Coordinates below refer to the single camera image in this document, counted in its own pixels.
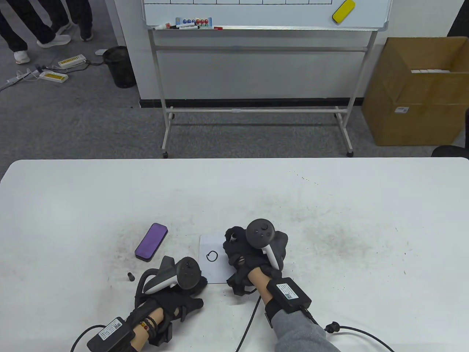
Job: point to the yellow board eraser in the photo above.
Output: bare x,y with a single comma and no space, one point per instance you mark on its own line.
343,11

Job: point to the row of small white boxes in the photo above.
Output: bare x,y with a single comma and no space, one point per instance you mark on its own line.
430,70

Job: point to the black white labelled marker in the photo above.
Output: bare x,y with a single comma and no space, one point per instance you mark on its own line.
233,238

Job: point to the person's right forearm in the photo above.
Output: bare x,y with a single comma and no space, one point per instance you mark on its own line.
300,333

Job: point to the black door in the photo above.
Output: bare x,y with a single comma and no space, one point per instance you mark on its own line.
461,18

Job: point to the black mesh trash bin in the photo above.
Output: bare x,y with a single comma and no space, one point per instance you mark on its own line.
119,68

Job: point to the person's right hand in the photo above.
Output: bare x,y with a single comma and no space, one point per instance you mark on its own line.
242,256

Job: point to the person's left forearm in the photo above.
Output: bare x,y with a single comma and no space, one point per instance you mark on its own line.
154,319

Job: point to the grey handheld controller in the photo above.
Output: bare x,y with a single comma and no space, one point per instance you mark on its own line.
260,233
187,273

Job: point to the brown cardboard box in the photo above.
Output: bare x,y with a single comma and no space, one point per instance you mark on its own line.
414,121

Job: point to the small white adapter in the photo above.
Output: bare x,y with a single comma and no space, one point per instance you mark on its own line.
101,52

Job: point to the black labelled wrist box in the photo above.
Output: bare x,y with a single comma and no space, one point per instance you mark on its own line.
289,293
111,332

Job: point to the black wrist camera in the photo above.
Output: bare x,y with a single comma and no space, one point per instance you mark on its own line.
161,335

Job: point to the small white whiteboard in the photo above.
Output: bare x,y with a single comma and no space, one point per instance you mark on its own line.
214,271

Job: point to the person's left hand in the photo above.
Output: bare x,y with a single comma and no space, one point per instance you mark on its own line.
176,304

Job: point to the white yellow power strip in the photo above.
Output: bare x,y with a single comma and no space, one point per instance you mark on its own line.
53,76
71,61

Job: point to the purple black eraser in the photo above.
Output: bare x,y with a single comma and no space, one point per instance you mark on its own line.
151,242

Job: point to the large standing whiteboard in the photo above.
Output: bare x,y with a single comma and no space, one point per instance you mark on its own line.
256,14

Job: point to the pack of coloured magnets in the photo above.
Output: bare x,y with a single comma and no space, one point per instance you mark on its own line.
194,21

